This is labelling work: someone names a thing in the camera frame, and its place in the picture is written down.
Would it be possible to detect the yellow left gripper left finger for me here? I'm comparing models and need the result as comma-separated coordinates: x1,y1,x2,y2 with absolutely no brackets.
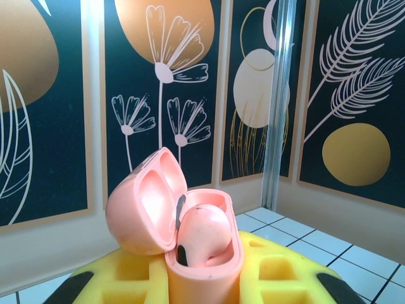
47,249,173,304

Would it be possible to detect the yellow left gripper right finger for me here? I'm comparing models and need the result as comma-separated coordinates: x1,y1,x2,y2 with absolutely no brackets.
237,230,361,304

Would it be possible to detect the pink earbud charging case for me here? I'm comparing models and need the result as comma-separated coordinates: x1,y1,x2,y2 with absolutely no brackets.
104,146,243,304

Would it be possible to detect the pink wireless earbud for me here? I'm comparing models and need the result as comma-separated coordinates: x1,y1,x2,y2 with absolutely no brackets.
175,204,234,269

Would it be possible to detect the aluminium frame post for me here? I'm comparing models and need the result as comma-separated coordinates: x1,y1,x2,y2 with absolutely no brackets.
261,0,297,212

